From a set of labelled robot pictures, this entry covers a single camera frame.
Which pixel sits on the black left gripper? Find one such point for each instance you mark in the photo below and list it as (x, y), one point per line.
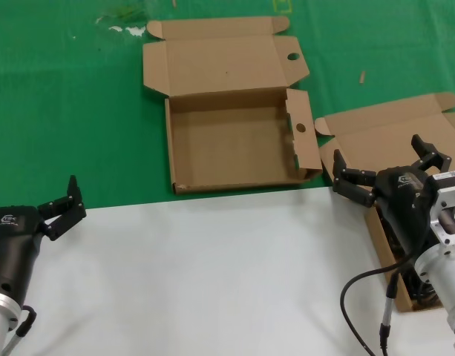
(12, 241)

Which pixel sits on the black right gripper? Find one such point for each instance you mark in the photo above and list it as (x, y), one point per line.
(401, 200)

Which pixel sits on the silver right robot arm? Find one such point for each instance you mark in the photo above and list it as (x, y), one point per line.
(446, 282)

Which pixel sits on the open brown cardboard mailer box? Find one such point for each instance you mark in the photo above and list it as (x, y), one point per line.
(379, 122)
(231, 148)

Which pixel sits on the green table cloth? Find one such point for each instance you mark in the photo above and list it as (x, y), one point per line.
(64, 111)

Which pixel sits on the black camera box white label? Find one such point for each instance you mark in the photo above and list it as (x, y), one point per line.
(446, 176)

